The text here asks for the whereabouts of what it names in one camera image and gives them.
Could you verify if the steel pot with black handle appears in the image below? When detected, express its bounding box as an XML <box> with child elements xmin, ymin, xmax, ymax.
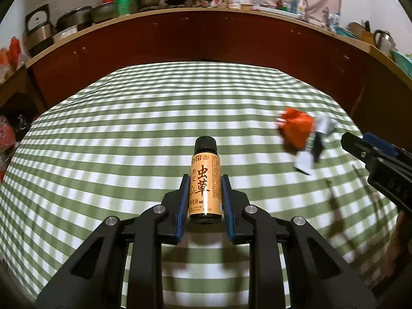
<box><xmin>373</xmin><ymin>30</ymin><xmax>396</xmax><ymax>55</ymax></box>

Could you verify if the brown bottle with orange label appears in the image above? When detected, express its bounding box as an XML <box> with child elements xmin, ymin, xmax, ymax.
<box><xmin>187</xmin><ymin>136</ymin><xmax>223</xmax><ymax>225</ymax></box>

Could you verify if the steel basin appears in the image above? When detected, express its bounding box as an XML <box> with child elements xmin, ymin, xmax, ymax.
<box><xmin>55</xmin><ymin>6</ymin><xmax>94</xmax><ymax>31</ymax></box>
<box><xmin>89</xmin><ymin>2</ymin><xmax>117</xmax><ymax>23</ymax></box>

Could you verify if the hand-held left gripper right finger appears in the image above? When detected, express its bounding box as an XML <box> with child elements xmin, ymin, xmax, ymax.
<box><xmin>220</xmin><ymin>174</ymin><xmax>377</xmax><ymax>309</ymax></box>

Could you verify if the green checkered tablecloth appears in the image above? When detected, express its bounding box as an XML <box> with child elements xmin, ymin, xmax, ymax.
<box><xmin>0</xmin><ymin>61</ymin><xmax>407</xmax><ymax>309</ymax></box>

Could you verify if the steel kettle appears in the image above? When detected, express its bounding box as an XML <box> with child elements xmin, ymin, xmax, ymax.
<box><xmin>293</xmin><ymin>0</ymin><xmax>310</xmax><ymax>15</ymax></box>

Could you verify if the grey foil packet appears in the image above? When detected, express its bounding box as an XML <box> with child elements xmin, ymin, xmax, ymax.
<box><xmin>294</xmin><ymin>114</ymin><xmax>338</xmax><ymax>176</ymax></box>

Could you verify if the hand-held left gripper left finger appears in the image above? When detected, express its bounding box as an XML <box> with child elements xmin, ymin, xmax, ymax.
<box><xmin>35</xmin><ymin>174</ymin><xmax>191</xmax><ymax>309</ymax></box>

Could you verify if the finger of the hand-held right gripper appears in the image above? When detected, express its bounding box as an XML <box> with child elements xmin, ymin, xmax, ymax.
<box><xmin>340</xmin><ymin>131</ymin><xmax>399</xmax><ymax>168</ymax></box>

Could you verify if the wooden kitchen counter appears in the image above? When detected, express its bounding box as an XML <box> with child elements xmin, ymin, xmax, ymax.
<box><xmin>25</xmin><ymin>6</ymin><xmax>412</xmax><ymax>127</ymax></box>

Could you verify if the orange wrapper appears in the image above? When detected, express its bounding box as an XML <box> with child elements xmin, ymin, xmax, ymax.
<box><xmin>277</xmin><ymin>108</ymin><xmax>315</xmax><ymax>151</ymax></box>

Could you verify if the steel rice cooker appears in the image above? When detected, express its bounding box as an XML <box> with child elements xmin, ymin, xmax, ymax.
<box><xmin>24</xmin><ymin>4</ymin><xmax>55</xmax><ymax>57</ymax></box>

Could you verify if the wooden cutting board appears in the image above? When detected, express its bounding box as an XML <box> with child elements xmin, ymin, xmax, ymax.
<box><xmin>348</xmin><ymin>22</ymin><xmax>374</xmax><ymax>42</ymax></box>

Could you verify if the teal plastic basket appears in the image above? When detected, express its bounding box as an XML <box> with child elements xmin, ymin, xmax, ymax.
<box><xmin>391</xmin><ymin>50</ymin><xmax>412</xmax><ymax>78</ymax></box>

